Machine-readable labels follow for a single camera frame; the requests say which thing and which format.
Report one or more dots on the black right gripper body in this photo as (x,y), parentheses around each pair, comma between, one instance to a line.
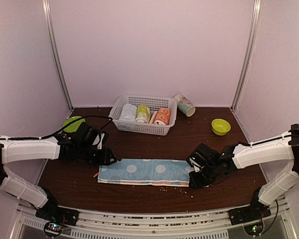
(206,179)

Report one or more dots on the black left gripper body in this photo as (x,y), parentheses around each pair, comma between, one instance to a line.
(92,158)

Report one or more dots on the blue patterned towel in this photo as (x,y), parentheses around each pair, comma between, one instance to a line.
(153,172)

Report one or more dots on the orange bunny towel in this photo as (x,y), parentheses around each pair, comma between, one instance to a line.
(161,117)

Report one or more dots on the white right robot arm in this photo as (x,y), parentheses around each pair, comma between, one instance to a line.
(282,147)

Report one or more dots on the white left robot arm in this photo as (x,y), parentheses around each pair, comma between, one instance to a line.
(13,149)

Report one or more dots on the green plate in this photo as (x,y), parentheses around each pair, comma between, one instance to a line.
(72,124)

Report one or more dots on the green bowl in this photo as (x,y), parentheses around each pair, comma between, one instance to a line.
(220,127)

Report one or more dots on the white rolled towel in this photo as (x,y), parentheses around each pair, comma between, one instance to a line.
(128,113)

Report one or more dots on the teal patterned paper cup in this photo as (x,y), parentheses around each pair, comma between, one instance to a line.
(184,105)

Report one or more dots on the green rolled towel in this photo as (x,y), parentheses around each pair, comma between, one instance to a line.
(143,114)

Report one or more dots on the white plastic basket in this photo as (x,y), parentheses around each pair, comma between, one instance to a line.
(154,104)

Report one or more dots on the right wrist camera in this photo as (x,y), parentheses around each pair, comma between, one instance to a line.
(193,164)

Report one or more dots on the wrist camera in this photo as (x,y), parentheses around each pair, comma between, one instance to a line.
(100,140)
(193,164)

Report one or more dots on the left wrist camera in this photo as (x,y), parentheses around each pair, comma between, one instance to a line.
(100,140)

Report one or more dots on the front aluminium rail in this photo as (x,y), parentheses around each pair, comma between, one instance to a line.
(210,224)

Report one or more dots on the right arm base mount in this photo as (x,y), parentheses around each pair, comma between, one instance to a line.
(253,212)

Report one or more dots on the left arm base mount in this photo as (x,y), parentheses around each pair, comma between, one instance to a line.
(54,213)

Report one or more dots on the left aluminium frame post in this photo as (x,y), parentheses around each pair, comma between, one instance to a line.
(55,53)

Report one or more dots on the aluminium frame post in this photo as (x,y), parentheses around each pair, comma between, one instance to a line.
(55,53)
(251,44)

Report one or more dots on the right aluminium frame post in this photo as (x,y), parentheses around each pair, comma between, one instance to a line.
(251,44)

